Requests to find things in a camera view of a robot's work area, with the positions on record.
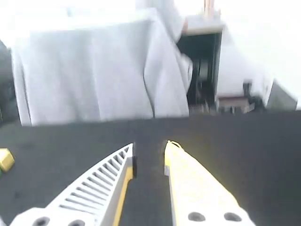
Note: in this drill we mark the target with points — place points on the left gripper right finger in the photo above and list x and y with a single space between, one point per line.
188 179

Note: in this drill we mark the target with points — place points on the yellow tangram piece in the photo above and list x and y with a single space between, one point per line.
6 159

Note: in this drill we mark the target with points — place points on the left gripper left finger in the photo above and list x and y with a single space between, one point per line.
98 186

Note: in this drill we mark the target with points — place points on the person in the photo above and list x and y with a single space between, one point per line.
98 68

